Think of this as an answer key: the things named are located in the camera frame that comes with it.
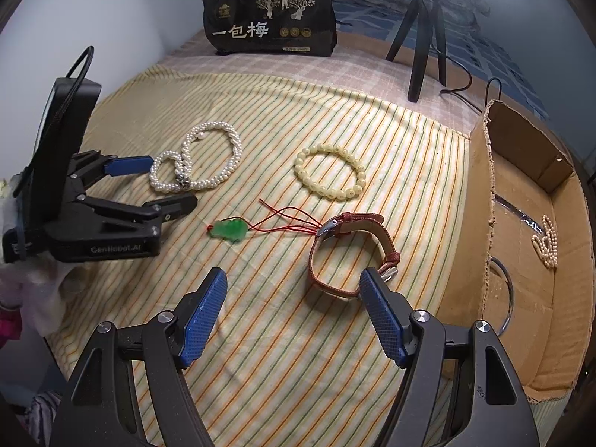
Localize thick white pearl necklace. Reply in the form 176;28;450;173
148;120;244;195

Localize green jade pendant red cord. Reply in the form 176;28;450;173
207;198;323;243

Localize red leather strap watch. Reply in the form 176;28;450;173
307;212;401;300

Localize blue bangle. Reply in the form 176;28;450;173
486;255;516;338

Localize cream bead bracelet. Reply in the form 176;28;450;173
293;143;368;203

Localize thin cream pearl necklace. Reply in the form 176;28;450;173
530;214;559;270

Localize white gloved left hand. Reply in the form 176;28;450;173
0;181;94;336

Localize yellow striped cloth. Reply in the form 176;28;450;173
48;66;583;447

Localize brown cardboard box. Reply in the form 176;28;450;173
437;101;595;403

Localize blue checked bedsheet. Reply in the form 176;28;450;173
332;0;549;120

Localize black tripod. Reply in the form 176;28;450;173
386;0;447;103

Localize black light cable with remote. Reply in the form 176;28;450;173
404;0;504;115

